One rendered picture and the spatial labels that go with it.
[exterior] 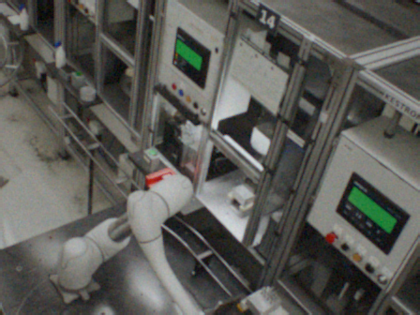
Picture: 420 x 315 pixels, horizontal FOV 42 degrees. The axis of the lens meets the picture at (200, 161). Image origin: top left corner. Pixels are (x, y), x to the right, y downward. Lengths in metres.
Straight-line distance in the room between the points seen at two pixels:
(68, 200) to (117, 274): 1.42
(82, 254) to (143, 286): 0.39
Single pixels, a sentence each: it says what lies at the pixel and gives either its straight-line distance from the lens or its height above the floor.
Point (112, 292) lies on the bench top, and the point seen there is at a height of 0.68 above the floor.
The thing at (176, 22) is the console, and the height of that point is 1.74.
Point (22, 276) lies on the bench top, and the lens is 2.79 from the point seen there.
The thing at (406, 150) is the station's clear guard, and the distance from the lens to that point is 1.92.
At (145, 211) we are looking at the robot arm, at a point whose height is 1.42.
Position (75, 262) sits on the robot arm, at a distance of 2.52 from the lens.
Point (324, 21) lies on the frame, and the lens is 2.28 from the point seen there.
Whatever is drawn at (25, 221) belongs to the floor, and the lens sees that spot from 3.96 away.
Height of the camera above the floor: 2.87
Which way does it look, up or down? 39 degrees down
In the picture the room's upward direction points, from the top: 12 degrees clockwise
